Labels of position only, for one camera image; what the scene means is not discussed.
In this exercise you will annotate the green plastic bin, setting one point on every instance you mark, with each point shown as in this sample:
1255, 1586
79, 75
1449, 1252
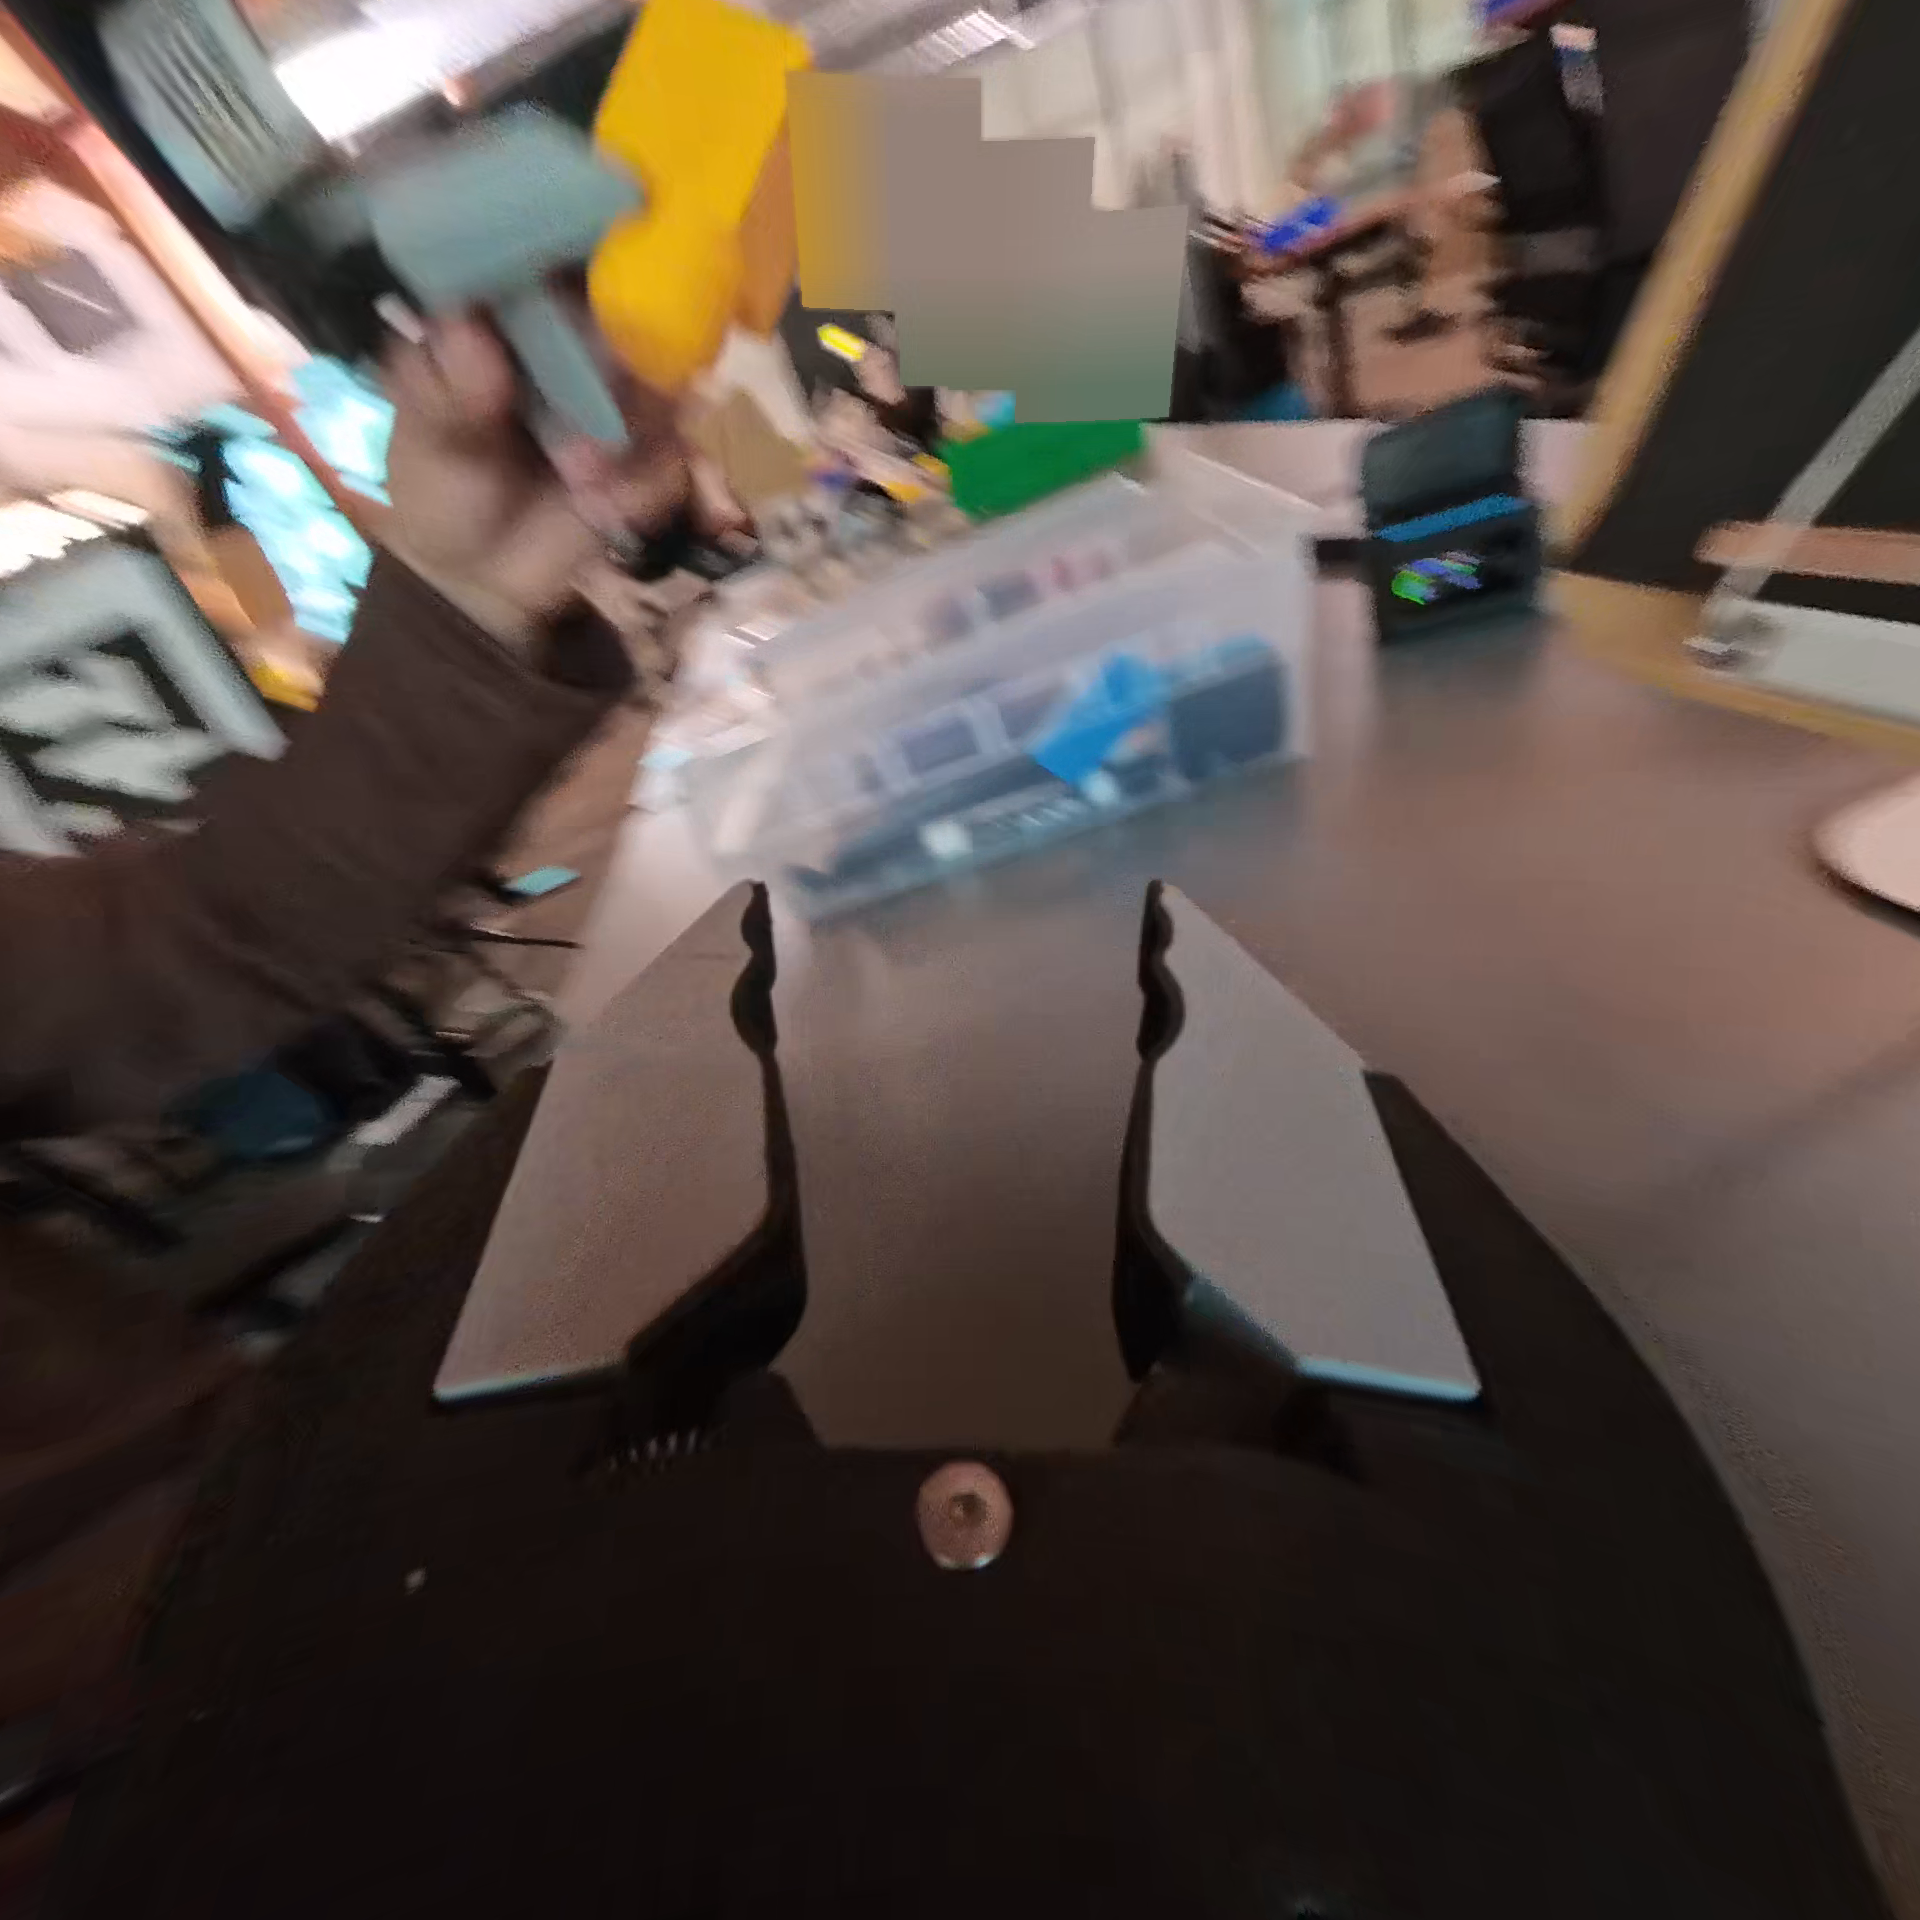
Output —
1037, 469

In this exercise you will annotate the black wood-edged display panel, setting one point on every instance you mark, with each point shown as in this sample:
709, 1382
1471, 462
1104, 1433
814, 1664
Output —
1769, 299

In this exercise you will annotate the clear plastic bin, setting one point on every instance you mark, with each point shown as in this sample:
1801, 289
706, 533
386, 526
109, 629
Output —
1050, 600

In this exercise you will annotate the blue black whiteboard eraser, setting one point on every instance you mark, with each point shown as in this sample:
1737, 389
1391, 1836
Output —
1237, 713

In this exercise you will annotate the wooden post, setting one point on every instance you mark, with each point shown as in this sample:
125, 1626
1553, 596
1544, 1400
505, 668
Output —
182, 254

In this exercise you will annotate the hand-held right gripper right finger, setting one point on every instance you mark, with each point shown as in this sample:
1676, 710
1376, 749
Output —
1290, 1201

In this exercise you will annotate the bright paned window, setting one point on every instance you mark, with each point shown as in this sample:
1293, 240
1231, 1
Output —
317, 509

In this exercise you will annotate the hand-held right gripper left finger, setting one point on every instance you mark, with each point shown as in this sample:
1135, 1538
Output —
629, 1201

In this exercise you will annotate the yellow toy block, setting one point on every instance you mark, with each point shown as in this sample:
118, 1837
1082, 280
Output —
692, 180

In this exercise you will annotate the black charger with display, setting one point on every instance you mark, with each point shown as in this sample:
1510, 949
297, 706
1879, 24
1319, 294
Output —
1447, 465

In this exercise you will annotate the blue foam block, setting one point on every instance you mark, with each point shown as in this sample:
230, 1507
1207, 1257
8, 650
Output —
1102, 728

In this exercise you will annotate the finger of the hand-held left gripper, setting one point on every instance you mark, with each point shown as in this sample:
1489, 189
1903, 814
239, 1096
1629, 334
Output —
495, 210

